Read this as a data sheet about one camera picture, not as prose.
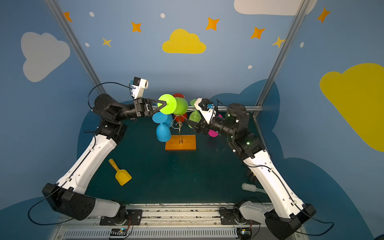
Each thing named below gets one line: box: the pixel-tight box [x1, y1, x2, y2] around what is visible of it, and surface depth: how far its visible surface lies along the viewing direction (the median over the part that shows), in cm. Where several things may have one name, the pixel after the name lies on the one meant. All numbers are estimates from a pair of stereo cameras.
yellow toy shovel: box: [108, 158, 132, 186], surface depth 88 cm
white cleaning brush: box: [241, 183, 268, 194], surface depth 86 cm
